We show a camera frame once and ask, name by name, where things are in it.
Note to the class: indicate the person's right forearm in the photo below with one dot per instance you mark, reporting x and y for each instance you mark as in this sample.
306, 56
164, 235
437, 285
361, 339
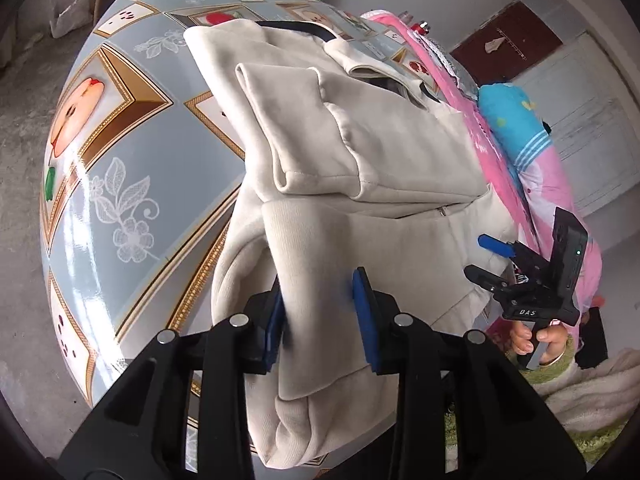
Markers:
575, 385

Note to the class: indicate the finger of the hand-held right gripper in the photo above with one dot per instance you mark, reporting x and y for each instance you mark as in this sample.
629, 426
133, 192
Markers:
492, 242
482, 276

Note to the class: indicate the clear plastic bag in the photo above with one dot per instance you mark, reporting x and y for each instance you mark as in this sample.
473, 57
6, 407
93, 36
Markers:
70, 5

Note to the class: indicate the lace-edged grey cloth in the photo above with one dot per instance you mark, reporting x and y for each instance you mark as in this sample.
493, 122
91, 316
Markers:
460, 72

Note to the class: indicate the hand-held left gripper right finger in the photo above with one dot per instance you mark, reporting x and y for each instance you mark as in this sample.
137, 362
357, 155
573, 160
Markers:
362, 310

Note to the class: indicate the small glass jar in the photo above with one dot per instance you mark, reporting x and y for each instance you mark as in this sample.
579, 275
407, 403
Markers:
406, 16

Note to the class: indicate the dark red door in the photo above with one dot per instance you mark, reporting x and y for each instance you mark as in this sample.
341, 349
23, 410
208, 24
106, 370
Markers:
515, 40

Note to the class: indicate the cyan and pink pillow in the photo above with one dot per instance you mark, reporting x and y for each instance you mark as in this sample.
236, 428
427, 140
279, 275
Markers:
515, 115

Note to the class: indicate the person's right hand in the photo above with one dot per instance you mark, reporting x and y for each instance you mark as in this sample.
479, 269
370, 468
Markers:
521, 337

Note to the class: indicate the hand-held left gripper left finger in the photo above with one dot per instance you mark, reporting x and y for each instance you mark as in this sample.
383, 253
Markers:
272, 330

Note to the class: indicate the pink floral blanket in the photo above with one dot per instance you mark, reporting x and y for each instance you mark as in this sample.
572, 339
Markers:
495, 160

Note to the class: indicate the cream zip jacket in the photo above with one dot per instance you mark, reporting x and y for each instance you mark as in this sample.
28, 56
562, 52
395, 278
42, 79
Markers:
375, 160

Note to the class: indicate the white door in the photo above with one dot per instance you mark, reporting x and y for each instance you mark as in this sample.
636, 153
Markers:
590, 125

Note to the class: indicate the table with fruit-print cover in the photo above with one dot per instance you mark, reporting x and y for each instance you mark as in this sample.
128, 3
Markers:
100, 240

